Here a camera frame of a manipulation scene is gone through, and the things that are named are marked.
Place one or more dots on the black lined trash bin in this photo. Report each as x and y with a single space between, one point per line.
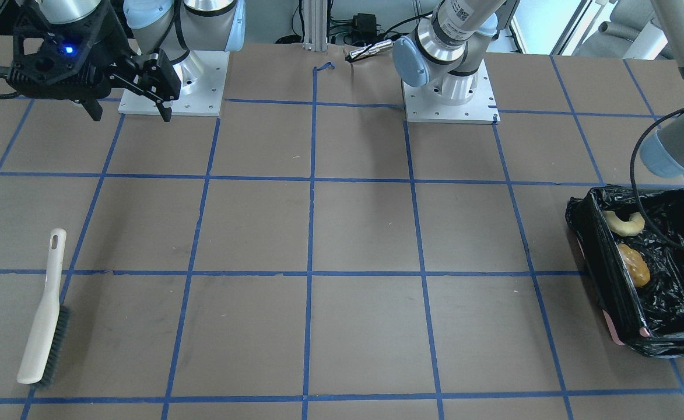
649 320

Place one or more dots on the white hand brush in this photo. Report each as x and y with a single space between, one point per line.
50 322

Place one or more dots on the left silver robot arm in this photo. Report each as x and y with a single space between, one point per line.
295 116

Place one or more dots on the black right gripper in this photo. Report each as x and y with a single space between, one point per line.
110 41

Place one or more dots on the aluminium frame post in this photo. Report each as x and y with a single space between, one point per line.
315 16

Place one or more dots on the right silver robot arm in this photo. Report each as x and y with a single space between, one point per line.
170 58

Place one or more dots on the oval golden bread roll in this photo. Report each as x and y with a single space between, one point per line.
635 264

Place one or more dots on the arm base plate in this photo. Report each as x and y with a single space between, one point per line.
192 87
453 99

